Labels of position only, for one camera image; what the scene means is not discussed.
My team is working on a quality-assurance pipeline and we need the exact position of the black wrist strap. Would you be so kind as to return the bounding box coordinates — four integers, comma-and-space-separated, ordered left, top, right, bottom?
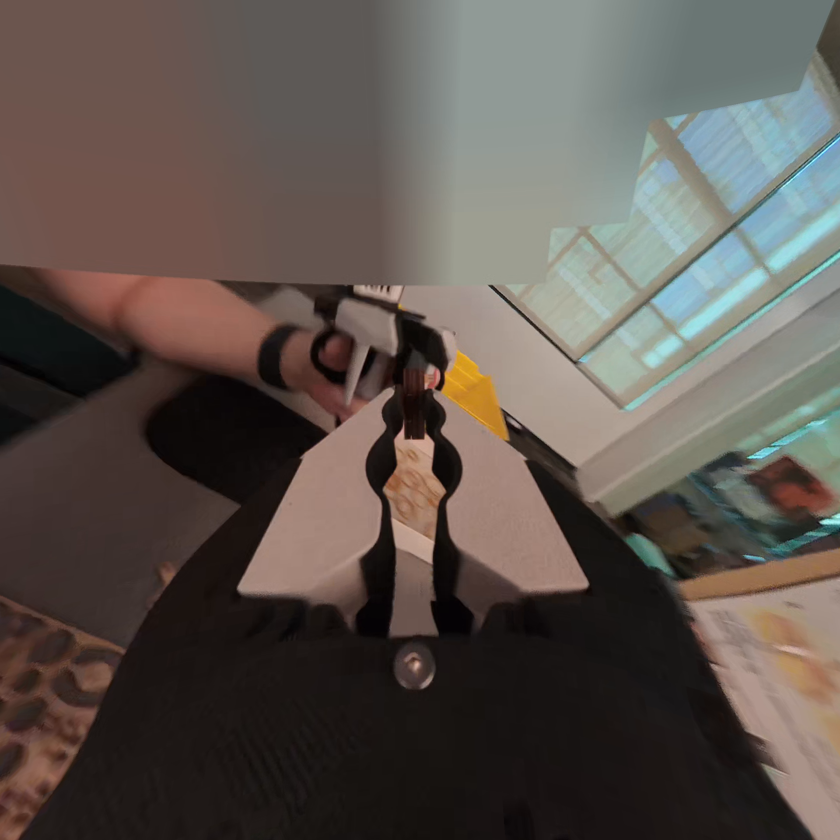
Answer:
257, 324, 298, 392

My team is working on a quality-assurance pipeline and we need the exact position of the patterned rug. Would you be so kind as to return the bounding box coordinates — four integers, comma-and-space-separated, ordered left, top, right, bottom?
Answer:
0, 596, 127, 840

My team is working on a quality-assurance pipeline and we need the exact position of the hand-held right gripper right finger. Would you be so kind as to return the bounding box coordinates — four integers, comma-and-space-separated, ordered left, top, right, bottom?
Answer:
428, 392, 589, 636

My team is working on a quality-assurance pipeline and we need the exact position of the person's left forearm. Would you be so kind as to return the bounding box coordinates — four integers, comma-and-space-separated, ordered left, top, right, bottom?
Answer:
36, 270, 280, 388

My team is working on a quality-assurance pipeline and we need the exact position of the person's left hand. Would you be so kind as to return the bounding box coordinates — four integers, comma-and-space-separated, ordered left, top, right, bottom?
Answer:
289, 327, 376, 422

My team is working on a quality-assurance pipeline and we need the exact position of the printed paper sheet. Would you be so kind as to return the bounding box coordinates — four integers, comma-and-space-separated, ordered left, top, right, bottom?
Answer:
686, 583, 840, 795

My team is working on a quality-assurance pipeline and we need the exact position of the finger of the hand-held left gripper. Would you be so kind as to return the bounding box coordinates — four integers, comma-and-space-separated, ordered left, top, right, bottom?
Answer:
402, 322, 458, 393

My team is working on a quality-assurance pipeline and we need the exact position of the window with blinds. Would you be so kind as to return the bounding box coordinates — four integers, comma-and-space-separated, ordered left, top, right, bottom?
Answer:
491, 52, 840, 412

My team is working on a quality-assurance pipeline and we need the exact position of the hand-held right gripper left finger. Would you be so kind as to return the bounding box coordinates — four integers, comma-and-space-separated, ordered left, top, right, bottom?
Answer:
238, 391, 399, 639

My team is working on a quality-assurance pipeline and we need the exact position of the dark brown wooden model part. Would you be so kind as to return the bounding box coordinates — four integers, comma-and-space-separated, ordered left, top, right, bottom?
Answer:
402, 366, 429, 441

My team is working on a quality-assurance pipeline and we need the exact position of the yellow box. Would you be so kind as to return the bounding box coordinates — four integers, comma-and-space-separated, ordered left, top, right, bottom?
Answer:
441, 350, 511, 442

